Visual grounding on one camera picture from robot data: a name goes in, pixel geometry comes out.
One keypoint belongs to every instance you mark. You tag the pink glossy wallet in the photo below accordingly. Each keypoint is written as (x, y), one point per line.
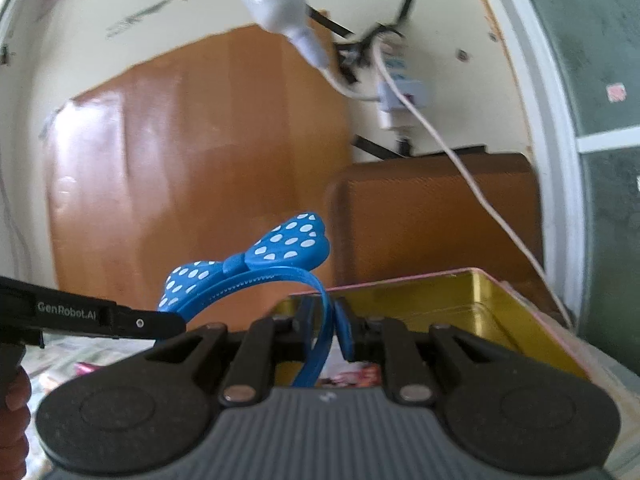
(87, 368)

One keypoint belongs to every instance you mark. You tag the pink biscuit tin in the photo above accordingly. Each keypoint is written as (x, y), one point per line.
(450, 305)

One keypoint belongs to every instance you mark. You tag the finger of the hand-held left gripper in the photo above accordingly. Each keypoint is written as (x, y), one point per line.
(150, 324)

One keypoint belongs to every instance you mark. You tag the blue polka dot bow headband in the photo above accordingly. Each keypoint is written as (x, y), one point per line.
(295, 245)

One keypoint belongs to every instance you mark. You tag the brown chair backrest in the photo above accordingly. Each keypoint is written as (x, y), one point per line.
(430, 210)

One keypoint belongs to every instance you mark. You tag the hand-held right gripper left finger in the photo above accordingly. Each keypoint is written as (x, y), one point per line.
(304, 325)

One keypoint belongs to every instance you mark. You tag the red window sticker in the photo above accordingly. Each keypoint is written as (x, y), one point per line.
(617, 92)

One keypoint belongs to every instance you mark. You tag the person's left hand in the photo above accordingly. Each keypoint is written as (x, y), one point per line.
(14, 425)

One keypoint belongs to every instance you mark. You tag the black tape strip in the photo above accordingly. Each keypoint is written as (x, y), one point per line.
(375, 147)
(406, 5)
(330, 22)

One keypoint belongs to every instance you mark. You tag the wooden headboard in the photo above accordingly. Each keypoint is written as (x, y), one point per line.
(175, 160)

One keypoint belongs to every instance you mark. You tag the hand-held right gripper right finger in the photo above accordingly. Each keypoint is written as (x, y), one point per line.
(345, 330)

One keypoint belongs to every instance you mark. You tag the white window frame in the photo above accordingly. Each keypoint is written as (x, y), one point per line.
(550, 110)

